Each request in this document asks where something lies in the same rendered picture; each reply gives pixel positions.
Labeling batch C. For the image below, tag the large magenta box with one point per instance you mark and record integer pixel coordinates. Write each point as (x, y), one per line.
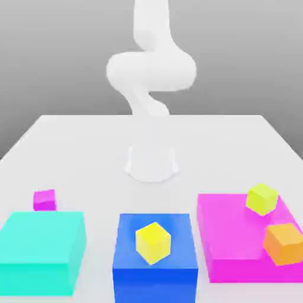
(227, 232)

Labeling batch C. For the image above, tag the large cyan box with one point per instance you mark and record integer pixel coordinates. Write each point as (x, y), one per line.
(37, 246)

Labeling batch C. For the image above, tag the small orange cube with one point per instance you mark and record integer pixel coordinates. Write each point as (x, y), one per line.
(282, 243)

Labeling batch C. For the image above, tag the small lime yellow cube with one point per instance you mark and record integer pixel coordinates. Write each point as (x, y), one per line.
(261, 198)

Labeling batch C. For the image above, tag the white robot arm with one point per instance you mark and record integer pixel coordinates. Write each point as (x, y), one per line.
(151, 71)

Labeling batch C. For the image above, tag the large blue box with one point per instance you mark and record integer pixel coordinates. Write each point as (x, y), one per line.
(155, 279)

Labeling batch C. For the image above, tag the small magenta cube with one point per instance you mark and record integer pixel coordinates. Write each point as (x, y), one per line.
(44, 200)

